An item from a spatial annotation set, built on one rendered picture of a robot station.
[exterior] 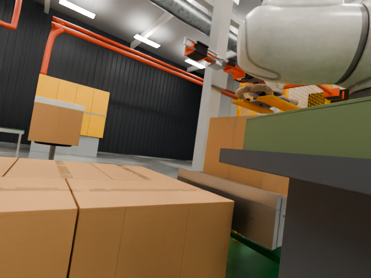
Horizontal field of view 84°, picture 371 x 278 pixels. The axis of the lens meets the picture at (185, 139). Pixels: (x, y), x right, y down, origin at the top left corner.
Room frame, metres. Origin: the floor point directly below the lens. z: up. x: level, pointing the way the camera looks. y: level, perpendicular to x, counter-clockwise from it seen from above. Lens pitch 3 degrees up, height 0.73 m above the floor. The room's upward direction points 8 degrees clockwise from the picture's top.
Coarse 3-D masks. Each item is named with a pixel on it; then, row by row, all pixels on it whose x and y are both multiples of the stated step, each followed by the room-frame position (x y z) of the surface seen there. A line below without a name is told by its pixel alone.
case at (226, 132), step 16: (224, 128) 1.15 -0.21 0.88; (240, 128) 1.06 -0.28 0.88; (208, 144) 1.24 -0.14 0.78; (224, 144) 1.14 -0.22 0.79; (240, 144) 1.05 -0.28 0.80; (208, 160) 1.23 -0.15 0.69; (224, 176) 1.12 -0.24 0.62; (240, 176) 1.03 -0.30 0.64; (256, 176) 0.96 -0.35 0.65; (272, 176) 0.99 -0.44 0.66
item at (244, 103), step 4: (232, 100) 1.31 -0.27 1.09; (236, 100) 1.28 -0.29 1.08; (240, 100) 1.26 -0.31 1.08; (244, 100) 1.24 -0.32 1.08; (248, 100) 1.32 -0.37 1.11; (236, 104) 1.33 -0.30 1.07; (240, 104) 1.32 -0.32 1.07; (244, 104) 1.30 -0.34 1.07; (248, 104) 1.29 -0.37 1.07; (252, 104) 1.29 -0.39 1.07; (256, 104) 1.31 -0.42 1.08; (260, 104) 1.40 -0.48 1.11; (248, 108) 1.39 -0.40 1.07; (252, 108) 1.37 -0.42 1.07; (256, 108) 1.36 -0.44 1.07; (260, 108) 1.35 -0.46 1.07; (260, 112) 1.46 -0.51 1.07; (264, 112) 1.44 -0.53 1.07; (268, 112) 1.42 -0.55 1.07; (272, 112) 1.42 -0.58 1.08
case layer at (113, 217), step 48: (0, 192) 0.58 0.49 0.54; (48, 192) 0.64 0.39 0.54; (96, 192) 0.72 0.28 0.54; (144, 192) 0.81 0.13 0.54; (192, 192) 0.94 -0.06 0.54; (0, 240) 0.46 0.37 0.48; (48, 240) 0.51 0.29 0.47; (96, 240) 0.57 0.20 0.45; (144, 240) 0.65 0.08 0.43; (192, 240) 0.76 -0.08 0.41
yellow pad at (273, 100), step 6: (264, 96) 1.12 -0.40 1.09; (270, 96) 1.09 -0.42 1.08; (276, 96) 1.17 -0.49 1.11; (264, 102) 1.19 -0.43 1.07; (270, 102) 1.17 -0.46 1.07; (276, 102) 1.16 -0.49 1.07; (282, 102) 1.14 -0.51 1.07; (288, 102) 1.18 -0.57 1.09; (282, 108) 1.27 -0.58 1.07; (288, 108) 1.25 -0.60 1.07; (294, 108) 1.23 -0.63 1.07; (300, 108) 1.27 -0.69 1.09
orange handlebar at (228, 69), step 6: (186, 48) 0.92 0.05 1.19; (210, 54) 0.96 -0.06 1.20; (204, 60) 1.01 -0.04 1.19; (210, 60) 1.02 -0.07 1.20; (228, 66) 1.04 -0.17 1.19; (228, 72) 1.11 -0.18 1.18; (234, 72) 1.10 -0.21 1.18; (240, 72) 1.10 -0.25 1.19; (288, 84) 1.23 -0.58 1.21; (294, 84) 1.19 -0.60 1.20; (324, 90) 1.19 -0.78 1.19; (330, 90) 1.21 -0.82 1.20
